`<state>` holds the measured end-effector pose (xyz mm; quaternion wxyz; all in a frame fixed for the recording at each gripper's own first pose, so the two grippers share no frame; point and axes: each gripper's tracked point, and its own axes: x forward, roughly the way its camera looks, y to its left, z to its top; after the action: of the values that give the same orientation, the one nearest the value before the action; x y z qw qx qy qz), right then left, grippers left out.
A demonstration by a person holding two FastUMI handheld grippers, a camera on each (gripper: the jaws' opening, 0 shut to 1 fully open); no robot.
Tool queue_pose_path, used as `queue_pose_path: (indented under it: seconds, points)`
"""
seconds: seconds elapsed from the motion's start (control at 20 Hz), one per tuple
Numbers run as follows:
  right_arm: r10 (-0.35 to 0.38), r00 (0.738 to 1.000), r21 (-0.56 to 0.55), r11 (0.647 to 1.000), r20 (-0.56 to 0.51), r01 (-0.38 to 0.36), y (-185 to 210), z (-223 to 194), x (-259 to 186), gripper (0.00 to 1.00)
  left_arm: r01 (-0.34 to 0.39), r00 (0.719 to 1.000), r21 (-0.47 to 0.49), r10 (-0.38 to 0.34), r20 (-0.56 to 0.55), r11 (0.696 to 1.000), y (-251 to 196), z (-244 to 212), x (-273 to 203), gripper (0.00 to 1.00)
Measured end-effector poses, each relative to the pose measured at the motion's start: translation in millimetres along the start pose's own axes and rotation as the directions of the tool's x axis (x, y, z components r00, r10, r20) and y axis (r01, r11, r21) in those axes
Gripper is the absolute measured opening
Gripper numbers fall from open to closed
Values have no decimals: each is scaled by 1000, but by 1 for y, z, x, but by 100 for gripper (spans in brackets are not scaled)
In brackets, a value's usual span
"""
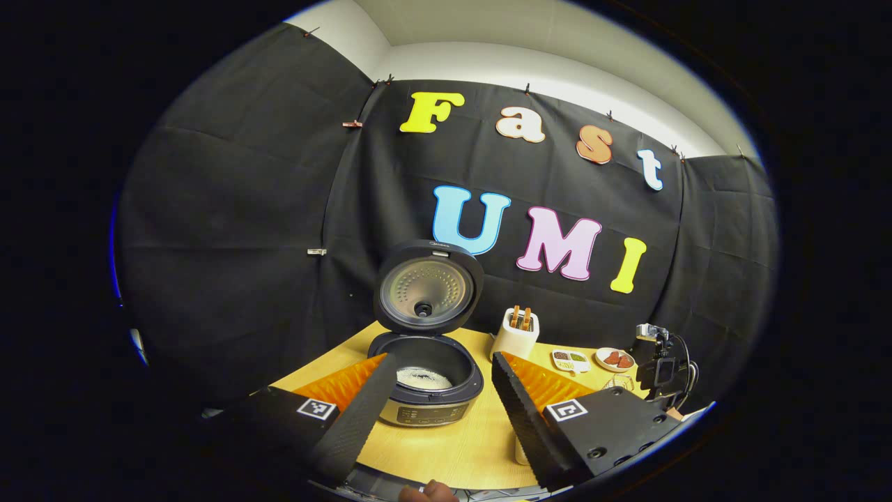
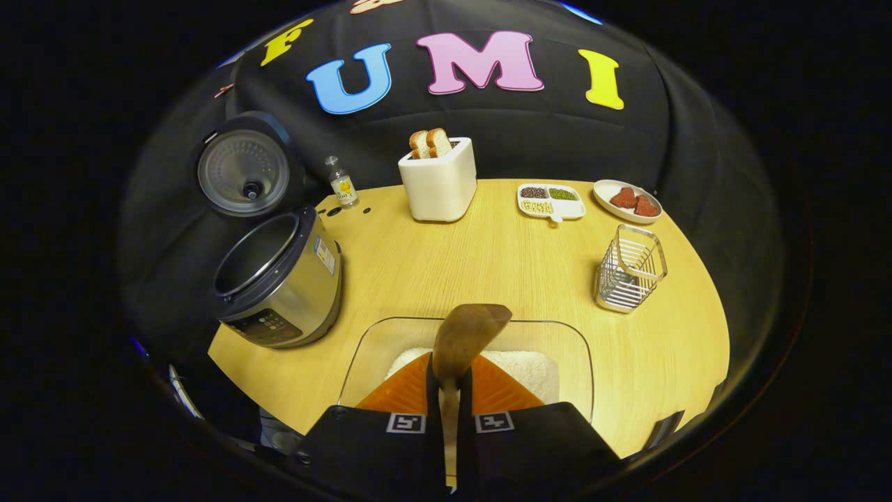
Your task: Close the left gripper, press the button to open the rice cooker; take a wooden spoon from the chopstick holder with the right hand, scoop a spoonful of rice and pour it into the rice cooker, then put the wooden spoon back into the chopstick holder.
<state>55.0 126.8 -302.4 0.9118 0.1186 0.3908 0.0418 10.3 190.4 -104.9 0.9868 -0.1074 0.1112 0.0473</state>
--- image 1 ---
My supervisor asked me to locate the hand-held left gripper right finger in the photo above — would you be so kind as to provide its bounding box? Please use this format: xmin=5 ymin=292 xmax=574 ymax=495
xmin=491 ymin=350 xmax=702 ymax=492

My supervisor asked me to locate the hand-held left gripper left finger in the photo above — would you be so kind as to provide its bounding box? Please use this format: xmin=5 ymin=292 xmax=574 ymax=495
xmin=208 ymin=352 xmax=399 ymax=485

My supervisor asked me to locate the white rice pile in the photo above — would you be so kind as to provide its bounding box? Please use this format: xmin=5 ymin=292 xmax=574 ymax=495
xmin=396 ymin=367 xmax=454 ymax=392

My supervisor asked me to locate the dark blue rice cooker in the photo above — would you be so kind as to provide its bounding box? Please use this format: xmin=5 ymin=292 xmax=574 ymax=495
xmin=367 ymin=238 xmax=486 ymax=428

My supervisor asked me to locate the round white plate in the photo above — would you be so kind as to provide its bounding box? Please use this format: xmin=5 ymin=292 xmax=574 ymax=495
xmin=594 ymin=347 xmax=637 ymax=374

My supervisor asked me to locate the white divided bean dish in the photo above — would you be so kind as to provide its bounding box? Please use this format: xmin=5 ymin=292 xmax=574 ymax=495
xmin=550 ymin=348 xmax=592 ymax=374

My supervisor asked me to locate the white toaster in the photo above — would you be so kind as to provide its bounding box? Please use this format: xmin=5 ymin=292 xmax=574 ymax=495
xmin=491 ymin=307 xmax=541 ymax=360

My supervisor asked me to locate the black backdrop cloth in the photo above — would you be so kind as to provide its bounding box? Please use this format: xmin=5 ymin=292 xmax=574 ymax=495
xmin=115 ymin=21 xmax=778 ymax=413

